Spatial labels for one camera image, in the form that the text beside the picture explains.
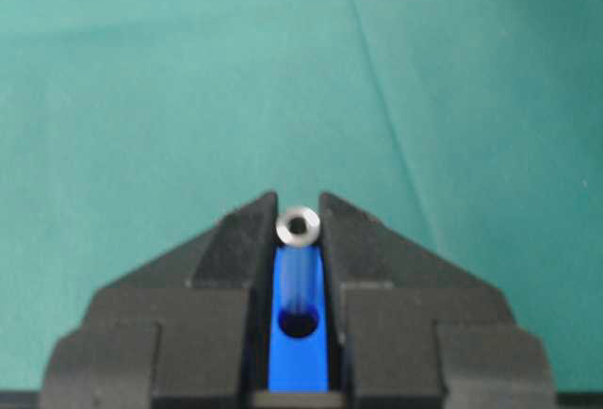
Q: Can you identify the small silver metal shaft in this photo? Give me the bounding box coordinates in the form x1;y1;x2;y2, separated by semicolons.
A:
275;206;321;319

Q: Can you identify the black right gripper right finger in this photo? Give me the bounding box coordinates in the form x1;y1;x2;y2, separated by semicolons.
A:
319;192;557;408

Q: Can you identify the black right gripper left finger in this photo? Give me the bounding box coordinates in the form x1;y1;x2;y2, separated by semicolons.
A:
40;192;278;408

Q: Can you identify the green table cloth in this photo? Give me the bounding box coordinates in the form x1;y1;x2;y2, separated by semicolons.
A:
1;0;602;392

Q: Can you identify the blue plastic gear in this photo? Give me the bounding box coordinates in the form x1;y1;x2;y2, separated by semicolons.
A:
268;246;329;393

